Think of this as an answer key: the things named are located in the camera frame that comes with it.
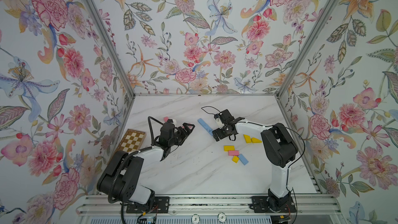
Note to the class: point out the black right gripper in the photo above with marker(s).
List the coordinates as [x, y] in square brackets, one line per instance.
[218, 131]

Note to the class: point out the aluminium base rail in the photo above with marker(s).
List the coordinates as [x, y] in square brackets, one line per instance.
[303, 204]

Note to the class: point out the aluminium frame post left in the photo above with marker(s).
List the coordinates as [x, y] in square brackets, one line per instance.
[102, 32]

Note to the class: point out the aluminium frame post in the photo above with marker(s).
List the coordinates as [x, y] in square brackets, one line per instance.
[312, 37]
[102, 32]

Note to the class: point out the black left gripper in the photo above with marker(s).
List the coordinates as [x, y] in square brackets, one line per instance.
[184, 136]

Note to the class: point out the aluminium frame post right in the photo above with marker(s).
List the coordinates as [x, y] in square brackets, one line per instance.
[312, 37]

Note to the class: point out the yellow angled block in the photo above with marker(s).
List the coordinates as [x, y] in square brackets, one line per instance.
[247, 139]

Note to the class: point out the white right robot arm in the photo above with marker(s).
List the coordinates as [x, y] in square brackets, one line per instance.
[279, 146]

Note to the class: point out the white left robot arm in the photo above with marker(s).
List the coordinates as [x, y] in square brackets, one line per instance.
[120, 179]

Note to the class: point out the light blue long block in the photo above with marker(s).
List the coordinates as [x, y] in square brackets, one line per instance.
[204, 124]

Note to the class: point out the yellow upright block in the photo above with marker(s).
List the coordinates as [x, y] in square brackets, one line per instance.
[228, 148]

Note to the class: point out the small yellow cube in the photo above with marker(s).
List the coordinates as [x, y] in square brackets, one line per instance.
[235, 159]

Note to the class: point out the wooden chessboard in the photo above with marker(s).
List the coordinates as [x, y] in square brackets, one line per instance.
[131, 141]

